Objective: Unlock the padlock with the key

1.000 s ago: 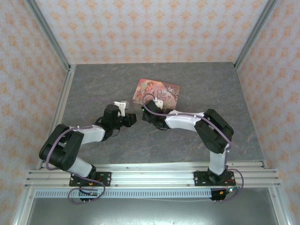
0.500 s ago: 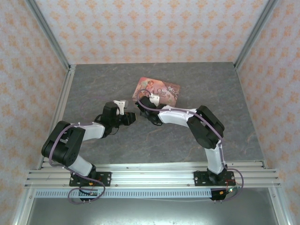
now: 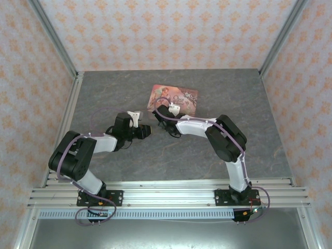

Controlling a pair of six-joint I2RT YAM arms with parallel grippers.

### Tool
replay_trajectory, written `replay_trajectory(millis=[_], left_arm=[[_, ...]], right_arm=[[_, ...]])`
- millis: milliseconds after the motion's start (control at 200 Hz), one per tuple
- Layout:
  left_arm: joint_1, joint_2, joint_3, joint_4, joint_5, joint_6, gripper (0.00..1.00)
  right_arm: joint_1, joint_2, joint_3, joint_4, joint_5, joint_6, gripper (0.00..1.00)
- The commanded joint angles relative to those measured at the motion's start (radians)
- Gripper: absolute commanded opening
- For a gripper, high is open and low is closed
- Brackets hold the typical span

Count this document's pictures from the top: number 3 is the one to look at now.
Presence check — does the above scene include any aluminium side rail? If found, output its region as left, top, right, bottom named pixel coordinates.
left=40, top=71, right=85, bottom=188

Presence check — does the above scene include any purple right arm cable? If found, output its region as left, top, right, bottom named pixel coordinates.
left=153, top=98, right=272, bottom=225

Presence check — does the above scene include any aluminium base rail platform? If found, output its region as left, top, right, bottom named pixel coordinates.
left=27, top=177, right=311, bottom=209

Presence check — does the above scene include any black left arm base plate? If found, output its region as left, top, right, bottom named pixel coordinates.
left=76, top=189, right=124, bottom=208

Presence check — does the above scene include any pink decorated wooden box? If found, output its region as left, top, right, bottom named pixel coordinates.
left=147, top=84, right=199, bottom=118

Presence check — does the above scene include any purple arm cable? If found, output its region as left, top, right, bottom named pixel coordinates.
left=56, top=107, right=131, bottom=227
left=153, top=98, right=272, bottom=225

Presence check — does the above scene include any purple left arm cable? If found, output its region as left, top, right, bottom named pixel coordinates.
left=56, top=107, right=131, bottom=227

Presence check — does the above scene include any grey metal shelf sheet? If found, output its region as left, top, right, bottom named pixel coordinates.
left=15, top=207, right=321, bottom=249

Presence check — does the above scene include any white slotted cable duct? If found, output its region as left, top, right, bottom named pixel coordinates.
left=38, top=208, right=236, bottom=220

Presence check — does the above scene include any aluminium corner post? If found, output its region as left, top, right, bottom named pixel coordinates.
left=27, top=0, right=79, bottom=78
left=258, top=0, right=310, bottom=78

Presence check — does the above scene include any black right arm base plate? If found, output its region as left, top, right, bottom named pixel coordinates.
left=213, top=189, right=260, bottom=208

